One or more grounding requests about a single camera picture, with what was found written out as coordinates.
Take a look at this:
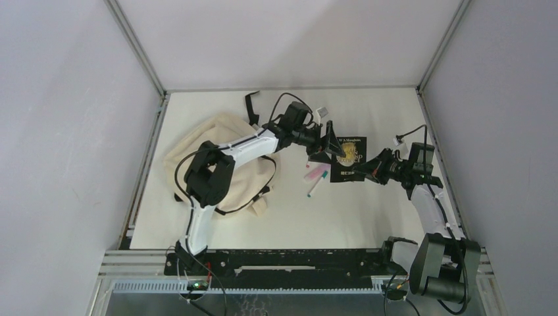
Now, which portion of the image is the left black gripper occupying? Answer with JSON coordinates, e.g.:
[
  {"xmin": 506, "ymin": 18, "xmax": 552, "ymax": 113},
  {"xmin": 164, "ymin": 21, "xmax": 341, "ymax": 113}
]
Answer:
[{"xmin": 292, "ymin": 120, "xmax": 345, "ymax": 165}]

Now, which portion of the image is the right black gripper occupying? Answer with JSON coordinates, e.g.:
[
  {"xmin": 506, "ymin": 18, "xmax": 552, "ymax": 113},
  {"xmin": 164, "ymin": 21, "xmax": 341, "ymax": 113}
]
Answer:
[{"xmin": 353, "ymin": 147, "xmax": 413, "ymax": 185}]

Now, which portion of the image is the black booklet with gold emblem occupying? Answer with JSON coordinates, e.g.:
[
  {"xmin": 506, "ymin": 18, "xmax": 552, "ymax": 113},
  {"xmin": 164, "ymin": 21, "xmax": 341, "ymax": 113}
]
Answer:
[{"xmin": 330, "ymin": 136, "xmax": 367, "ymax": 183}]

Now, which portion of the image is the pink highlighter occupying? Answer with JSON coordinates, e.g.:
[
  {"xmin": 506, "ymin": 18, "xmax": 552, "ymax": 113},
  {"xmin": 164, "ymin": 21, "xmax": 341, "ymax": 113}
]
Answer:
[{"xmin": 303, "ymin": 164, "xmax": 330, "ymax": 182}]

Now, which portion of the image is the teal marker pen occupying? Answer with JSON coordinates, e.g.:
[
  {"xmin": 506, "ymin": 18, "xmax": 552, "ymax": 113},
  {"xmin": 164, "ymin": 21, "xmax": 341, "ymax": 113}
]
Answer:
[{"xmin": 307, "ymin": 171, "xmax": 328, "ymax": 198}]

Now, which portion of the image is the beige canvas student bag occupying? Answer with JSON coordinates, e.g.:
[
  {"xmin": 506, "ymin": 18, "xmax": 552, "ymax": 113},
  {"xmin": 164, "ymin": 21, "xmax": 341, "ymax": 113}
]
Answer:
[{"xmin": 163, "ymin": 92, "xmax": 280, "ymax": 216}]

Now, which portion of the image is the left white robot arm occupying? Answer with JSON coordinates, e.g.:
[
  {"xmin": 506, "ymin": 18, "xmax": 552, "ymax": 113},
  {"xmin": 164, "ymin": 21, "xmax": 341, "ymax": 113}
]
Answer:
[{"xmin": 176, "ymin": 101, "xmax": 345, "ymax": 275}]

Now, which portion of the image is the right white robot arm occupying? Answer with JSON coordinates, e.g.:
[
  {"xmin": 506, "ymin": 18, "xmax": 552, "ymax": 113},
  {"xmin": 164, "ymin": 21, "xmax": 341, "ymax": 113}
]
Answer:
[{"xmin": 352, "ymin": 142, "xmax": 480, "ymax": 305}]

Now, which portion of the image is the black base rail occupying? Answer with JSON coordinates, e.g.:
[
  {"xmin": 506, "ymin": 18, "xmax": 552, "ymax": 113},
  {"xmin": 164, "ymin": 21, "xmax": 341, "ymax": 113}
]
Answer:
[{"xmin": 164, "ymin": 248, "xmax": 406, "ymax": 291}]

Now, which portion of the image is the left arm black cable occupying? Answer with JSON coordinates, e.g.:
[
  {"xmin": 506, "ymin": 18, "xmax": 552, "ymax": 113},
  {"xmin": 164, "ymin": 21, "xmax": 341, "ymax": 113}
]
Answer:
[{"xmin": 174, "ymin": 92, "xmax": 315, "ymax": 306}]

